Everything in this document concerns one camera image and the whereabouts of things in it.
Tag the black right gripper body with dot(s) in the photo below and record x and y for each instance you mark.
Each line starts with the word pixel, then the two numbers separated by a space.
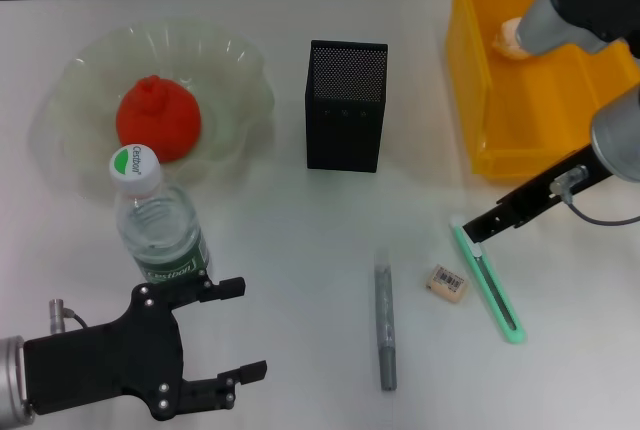
pixel 535 195

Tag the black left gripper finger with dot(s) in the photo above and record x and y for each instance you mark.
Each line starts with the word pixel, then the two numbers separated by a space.
pixel 220 290
pixel 215 392

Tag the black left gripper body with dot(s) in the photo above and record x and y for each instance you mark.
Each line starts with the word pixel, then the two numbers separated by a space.
pixel 110 365

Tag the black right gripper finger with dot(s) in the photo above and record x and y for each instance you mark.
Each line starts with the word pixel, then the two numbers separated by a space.
pixel 487 225

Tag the beige barcode eraser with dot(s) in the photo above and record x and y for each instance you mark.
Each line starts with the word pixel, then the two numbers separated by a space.
pixel 446 282

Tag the clear green-label water bottle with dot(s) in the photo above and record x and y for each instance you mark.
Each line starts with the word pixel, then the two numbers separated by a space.
pixel 160 230

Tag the grey pen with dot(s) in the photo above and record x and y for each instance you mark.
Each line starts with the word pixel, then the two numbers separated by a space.
pixel 385 310

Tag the white paper ball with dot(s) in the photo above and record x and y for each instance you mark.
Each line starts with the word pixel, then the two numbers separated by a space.
pixel 507 40

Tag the red-orange toy orange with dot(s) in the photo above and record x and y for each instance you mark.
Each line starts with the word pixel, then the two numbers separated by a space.
pixel 160 115

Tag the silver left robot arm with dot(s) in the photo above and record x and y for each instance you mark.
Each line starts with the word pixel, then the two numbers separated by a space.
pixel 12 380

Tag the black mesh pen holder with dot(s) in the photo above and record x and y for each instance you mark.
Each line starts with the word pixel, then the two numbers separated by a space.
pixel 345 140

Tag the translucent green fruit plate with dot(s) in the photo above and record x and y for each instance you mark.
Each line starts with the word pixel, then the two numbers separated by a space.
pixel 225 100

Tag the yellow plastic bin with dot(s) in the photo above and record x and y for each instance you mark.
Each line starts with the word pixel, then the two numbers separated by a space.
pixel 530 110

